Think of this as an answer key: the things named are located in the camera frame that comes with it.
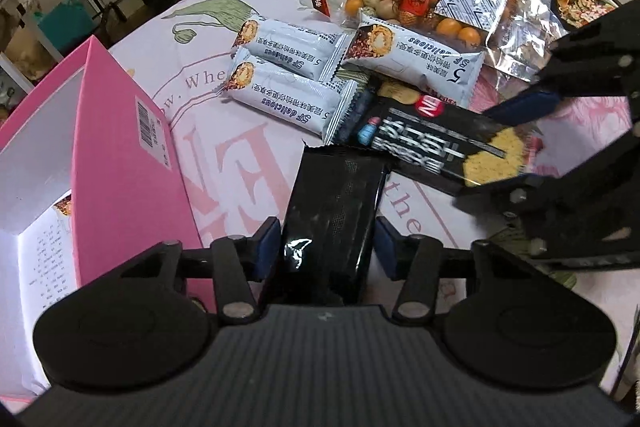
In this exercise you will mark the long black snack packet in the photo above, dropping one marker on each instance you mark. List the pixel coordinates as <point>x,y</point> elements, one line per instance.
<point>327,237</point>

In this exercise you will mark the pink cardboard box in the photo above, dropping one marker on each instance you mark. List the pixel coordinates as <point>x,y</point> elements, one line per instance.
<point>87,129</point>

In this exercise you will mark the white snack bar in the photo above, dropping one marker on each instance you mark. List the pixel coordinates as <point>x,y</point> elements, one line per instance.
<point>307,52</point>
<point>425,63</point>
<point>64,205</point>
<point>316,107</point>

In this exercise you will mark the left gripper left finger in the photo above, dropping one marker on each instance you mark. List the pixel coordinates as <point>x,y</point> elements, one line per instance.
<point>238,261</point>

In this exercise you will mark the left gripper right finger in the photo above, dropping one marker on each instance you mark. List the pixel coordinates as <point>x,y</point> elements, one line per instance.
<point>415,261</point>

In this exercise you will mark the black cracker packet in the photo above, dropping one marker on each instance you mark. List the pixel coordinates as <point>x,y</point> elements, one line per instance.
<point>433,142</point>

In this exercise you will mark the floral bed sheet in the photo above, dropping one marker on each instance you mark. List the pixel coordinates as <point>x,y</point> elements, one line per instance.
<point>239,165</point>

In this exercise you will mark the teal bag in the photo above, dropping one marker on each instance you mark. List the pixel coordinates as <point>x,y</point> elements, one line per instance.
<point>67,25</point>

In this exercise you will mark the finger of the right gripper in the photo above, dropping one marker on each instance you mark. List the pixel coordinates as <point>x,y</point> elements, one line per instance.
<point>529,105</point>
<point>505,196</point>

